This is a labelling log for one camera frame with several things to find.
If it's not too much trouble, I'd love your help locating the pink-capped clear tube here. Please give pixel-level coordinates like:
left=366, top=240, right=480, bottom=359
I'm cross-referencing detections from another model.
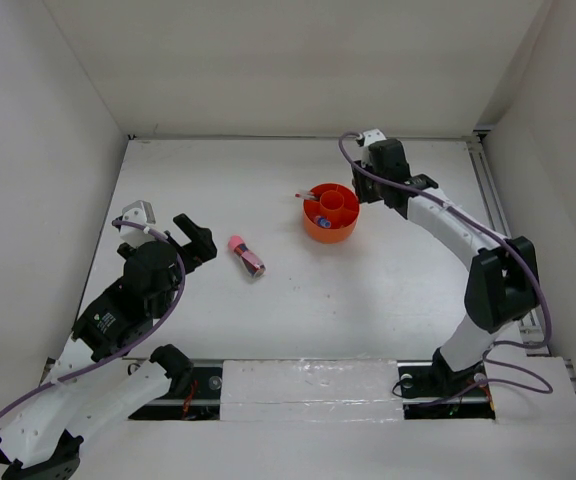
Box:
left=228, top=235, right=266, bottom=279

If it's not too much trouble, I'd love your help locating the orange round desk organizer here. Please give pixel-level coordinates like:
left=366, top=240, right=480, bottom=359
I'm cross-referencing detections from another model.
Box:
left=302, top=183, right=360, bottom=244

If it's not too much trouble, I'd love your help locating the red and white pen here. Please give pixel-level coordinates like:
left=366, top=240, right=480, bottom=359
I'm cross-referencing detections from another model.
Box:
left=295, top=190, right=319, bottom=201

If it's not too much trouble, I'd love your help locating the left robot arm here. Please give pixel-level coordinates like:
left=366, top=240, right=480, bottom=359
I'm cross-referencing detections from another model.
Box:
left=0, top=208, right=217, bottom=479

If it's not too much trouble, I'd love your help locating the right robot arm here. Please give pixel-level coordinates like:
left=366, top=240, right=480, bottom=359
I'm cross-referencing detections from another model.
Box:
left=351, top=130, right=541, bottom=404

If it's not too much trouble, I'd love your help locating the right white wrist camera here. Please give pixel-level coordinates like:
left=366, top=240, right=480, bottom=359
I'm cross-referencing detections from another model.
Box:
left=356, top=129, right=387, bottom=148

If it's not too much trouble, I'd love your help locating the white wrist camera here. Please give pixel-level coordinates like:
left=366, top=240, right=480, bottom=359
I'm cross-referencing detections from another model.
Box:
left=113, top=200, right=156, bottom=248
left=356, top=129, right=387, bottom=148

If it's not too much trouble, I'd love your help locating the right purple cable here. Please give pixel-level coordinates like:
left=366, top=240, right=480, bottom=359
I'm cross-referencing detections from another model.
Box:
left=338, top=131, right=554, bottom=406

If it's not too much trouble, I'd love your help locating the purple cable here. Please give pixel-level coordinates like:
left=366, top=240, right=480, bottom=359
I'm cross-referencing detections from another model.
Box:
left=0, top=217, right=187, bottom=451
left=338, top=131, right=554, bottom=406

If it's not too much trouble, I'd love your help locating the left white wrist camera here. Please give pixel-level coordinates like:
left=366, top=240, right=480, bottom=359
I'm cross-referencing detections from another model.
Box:
left=113, top=200, right=156, bottom=248

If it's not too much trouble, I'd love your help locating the aluminium side rail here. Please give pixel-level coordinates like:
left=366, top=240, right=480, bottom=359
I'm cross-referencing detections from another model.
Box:
left=462, top=130, right=576, bottom=401

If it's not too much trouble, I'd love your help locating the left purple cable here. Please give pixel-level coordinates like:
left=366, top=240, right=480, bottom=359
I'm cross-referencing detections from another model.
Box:
left=0, top=217, right=187, bottom=451

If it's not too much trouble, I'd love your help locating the black front mounting rail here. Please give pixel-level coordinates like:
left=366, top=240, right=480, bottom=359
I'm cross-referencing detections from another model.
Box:
left=130, top=359, right=495, bottom=423

